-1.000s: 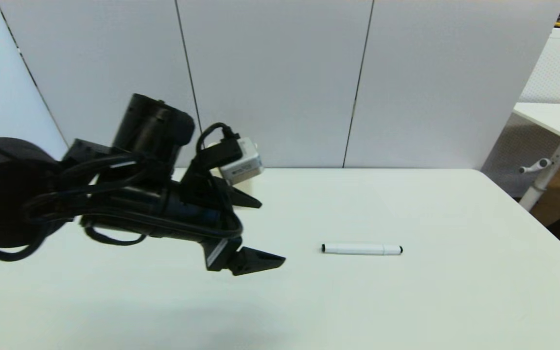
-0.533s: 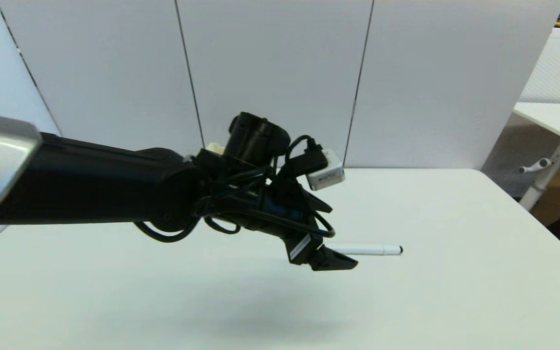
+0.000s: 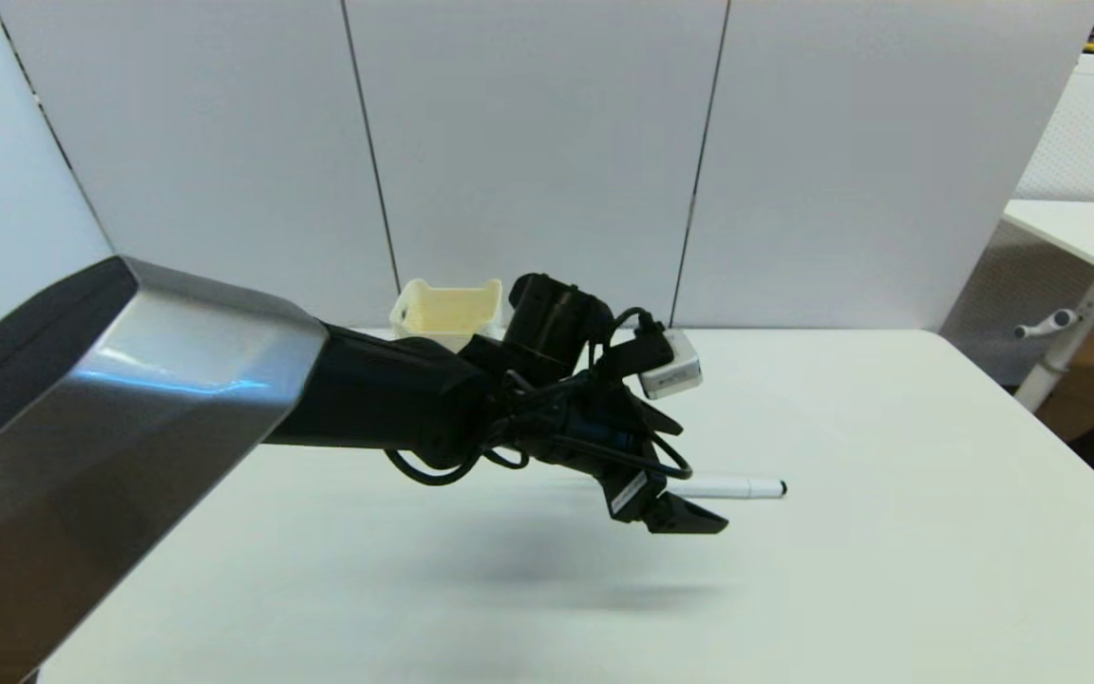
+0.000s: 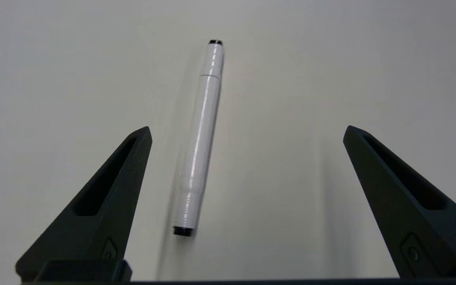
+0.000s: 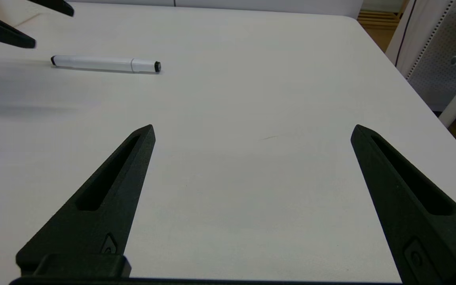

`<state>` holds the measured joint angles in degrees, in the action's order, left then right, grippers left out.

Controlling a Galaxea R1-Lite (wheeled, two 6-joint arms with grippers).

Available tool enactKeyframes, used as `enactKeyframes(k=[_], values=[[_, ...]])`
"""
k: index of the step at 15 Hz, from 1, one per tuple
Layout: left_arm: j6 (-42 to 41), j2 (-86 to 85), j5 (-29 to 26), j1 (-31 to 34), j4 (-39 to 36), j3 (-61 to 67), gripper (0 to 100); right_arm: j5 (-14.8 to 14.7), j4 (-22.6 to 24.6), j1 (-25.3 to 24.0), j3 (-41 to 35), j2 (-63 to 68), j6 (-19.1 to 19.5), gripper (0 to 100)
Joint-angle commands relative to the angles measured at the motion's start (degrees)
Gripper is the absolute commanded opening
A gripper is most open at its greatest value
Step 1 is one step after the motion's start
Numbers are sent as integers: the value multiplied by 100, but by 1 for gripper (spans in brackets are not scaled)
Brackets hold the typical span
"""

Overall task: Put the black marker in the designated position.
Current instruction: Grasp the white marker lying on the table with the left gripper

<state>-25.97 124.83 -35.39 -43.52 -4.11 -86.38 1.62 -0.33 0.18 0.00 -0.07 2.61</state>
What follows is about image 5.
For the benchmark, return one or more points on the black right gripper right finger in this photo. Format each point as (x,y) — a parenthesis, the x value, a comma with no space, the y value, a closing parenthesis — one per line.
(422,213)

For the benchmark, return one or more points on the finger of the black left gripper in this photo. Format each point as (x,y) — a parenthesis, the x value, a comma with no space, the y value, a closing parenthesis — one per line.
(59,6)
(2,31)

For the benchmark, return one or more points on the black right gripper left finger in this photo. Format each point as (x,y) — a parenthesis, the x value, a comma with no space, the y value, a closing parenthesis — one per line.
(105,206)

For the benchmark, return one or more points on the white marker with black ends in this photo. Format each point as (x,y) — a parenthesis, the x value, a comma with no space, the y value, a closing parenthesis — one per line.
(101,63)

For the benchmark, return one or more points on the white perforated panel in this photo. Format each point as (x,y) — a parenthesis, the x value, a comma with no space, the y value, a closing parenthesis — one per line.
(437,51)

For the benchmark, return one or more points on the brown wooden slatted rack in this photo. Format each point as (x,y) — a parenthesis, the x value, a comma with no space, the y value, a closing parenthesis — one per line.
(376,19)

